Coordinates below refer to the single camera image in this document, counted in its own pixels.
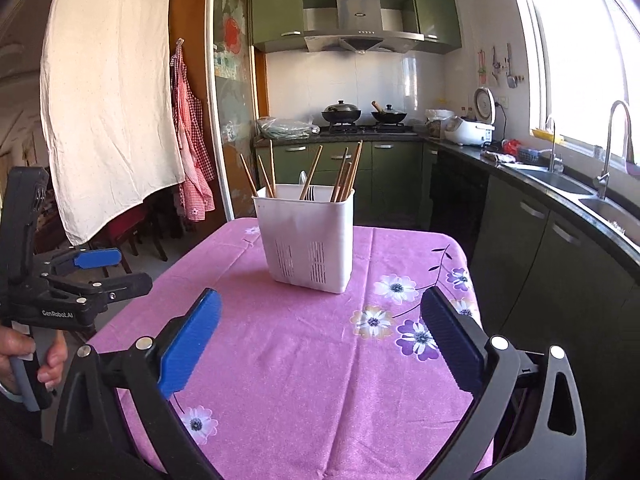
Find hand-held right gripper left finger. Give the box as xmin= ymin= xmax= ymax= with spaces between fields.
xmin=52 ymin=287 xmax=223 ymax=480

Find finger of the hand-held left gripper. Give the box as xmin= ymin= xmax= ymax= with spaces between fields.
xmin=49 ymin=247 xmax=124 ymax=277
xmin=94 ymin=273 xmax=154 ymax=307

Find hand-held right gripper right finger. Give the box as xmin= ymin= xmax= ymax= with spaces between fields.
xmin=419 ymin=285 xmax=588 ymax=480

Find white plastic utensil holder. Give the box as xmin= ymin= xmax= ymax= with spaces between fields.
xmin=251 ymin=183 xmax=356 ymax=295

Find bunch of chopsticks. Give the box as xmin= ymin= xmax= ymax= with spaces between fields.
xmin=238 ymin=138 xmax=364 ymax=204

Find person's left forearm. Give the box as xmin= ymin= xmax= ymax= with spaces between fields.
xmin=0 ymin=382 xmax=57 ymax=480

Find person's left hand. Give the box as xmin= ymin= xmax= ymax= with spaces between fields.
xmin=0 ymin=325 xmax=69 ymax=387

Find dark wooden chair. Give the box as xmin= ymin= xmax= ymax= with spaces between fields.
xmin=101 ymin=204 xmax=169 ymax=262

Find pink floral tablecloth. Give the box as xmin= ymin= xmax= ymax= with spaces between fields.
xmin=86 ymin=217 xmax=484 ymax=480

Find dark base cabinets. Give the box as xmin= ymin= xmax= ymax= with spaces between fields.
xmin=429 ymin=146 xmax=640 ymax=480

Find red checked apron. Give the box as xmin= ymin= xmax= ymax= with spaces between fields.
xmin=169 ymin=39 xmax=217 ymax=224

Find white hanging cloth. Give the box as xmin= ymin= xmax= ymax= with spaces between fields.
xmin=39 ymin=0 xmax=187 ymax=248

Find green base cabinets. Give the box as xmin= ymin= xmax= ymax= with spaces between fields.
xmin=254 ymin=140 xmax=432 ymax=229

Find steel sink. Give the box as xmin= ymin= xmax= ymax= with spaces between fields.
xmin=514 ymin=166 xmax=640 ymax=247

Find dark stone countertop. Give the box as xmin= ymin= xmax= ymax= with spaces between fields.
xmin=254 ymin=130 xmax=640 ymax=263

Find flower print glass door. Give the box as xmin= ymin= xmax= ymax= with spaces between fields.
xmin=206 ymin=0 xmax=269 ymax=224

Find white rice cooker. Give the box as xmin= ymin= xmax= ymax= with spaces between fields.
xmin=443 ymin=86 xmax=497 ymax=147

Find small steel faucet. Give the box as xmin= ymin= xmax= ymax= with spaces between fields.
xmin=543 ymin=114 xmax=565 ymax=174

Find pale plastic bag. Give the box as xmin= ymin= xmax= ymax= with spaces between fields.
xmin=424 ymin=108 xmax=457 ymax=139

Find plastic bag of vegetables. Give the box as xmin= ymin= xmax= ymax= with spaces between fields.
xmin=256 ymin=116 xmax=321 ymax=140

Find gas stove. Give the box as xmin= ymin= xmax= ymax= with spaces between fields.
xmin=316 ymin=123 xmax=419 ymax=136

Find tall steel faucet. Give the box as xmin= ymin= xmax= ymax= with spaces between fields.
xmin=593 ymin=99 xmax=637 ymax=201

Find black wok with lid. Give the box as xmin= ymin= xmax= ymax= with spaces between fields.
xmin=320 ymin=99 xmax=362 ymax=125

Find kitchen window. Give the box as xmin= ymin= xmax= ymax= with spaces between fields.
xmin=504 ymin=0 xmax=640 ymax=177

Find steel range hood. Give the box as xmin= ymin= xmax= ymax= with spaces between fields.
xmin=302 ymin=0 xmax=426 ymax=56

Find black wok with wooden handle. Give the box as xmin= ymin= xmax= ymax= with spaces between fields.
xmin=370 ymin=100 xmax=409 ymax=125

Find hanging wall tools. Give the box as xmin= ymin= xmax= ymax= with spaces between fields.
xmin=474 ymin=43 xmax=527 ymax=89

